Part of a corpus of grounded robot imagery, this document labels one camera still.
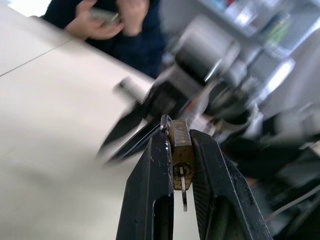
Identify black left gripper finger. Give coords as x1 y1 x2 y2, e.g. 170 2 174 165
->
189 128 274 240
116 132 175 240

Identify white storage shelf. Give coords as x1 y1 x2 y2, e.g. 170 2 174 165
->
159 0 320 61

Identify person in navy clothing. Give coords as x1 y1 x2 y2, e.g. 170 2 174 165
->
41 0 167 80

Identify silver padlock key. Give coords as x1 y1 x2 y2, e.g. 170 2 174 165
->
178 166 189 212

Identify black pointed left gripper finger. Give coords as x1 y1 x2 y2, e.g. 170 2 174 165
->
96 104 154 164

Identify black machine housing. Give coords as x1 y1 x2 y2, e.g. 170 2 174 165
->
222 112 320 240

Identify grey handheld device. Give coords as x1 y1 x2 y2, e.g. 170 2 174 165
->
88 7 120 26

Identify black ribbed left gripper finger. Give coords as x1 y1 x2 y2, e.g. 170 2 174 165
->
113 76 148 107

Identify person's bare hand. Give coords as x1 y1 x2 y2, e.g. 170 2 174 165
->
64 0 125 40
119 0 149 35

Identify thin grey cable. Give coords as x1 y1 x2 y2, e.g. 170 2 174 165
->
265 193 320 222

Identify brass padlock with silver shackle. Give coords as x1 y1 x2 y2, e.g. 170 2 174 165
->
159 114 195 191

